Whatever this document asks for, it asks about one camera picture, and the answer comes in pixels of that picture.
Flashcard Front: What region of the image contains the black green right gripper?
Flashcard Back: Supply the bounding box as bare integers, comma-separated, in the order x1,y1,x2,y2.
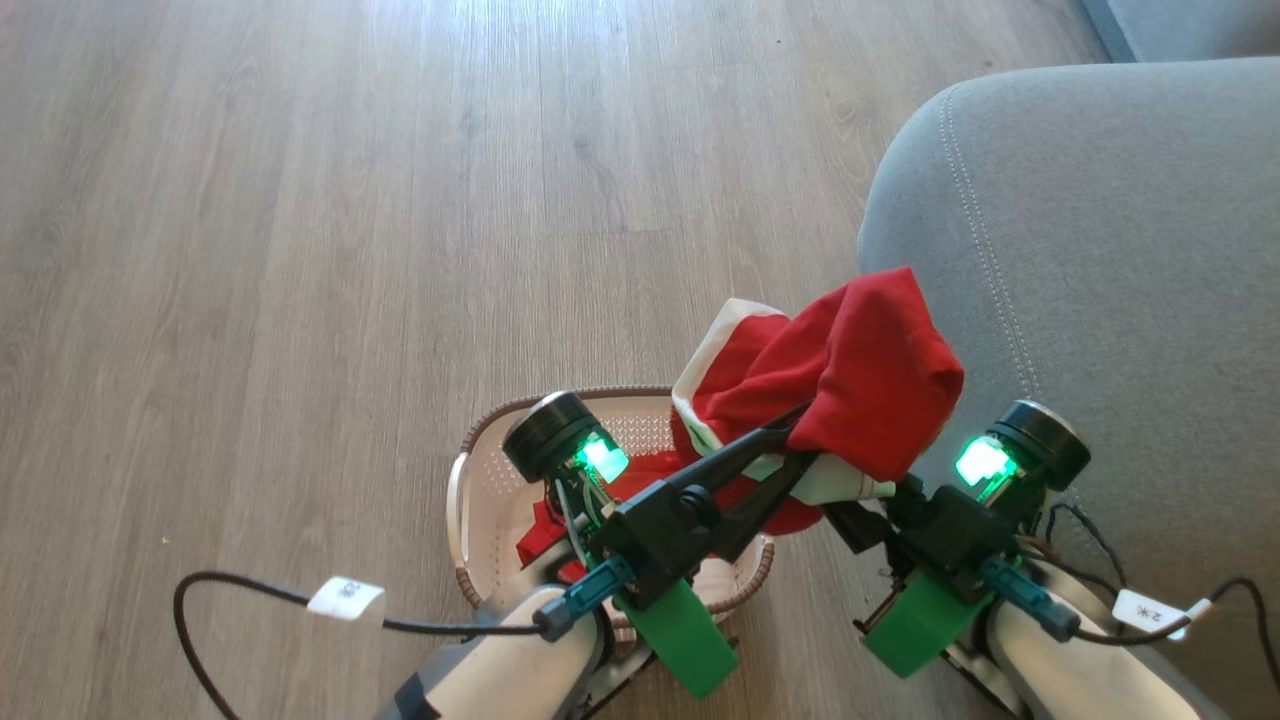
825,478,1019,681

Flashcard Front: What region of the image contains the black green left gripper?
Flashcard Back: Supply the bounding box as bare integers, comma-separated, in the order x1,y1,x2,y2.
598,402,821,699

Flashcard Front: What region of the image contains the red and white garment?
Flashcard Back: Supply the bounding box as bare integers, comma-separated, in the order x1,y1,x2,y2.
515,267,966,586

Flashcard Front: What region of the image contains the cream plastic laundry basket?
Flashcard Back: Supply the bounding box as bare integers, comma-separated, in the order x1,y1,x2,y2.
447,386,776,641

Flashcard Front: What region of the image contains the grey and yellow sofa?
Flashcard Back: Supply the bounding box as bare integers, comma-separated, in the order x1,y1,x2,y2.
858,0,1280,720

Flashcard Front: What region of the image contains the black cable with teal plug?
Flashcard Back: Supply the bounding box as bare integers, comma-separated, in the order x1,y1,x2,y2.
980,555,1280,691
173,555,636,720

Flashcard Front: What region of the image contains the thin black cable loop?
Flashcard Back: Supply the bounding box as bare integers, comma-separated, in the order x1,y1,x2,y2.
1040,500,1129,591

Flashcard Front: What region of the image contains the white cable label tag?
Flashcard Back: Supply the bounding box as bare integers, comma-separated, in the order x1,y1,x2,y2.
1112,589,1196,641
307,577,386,622

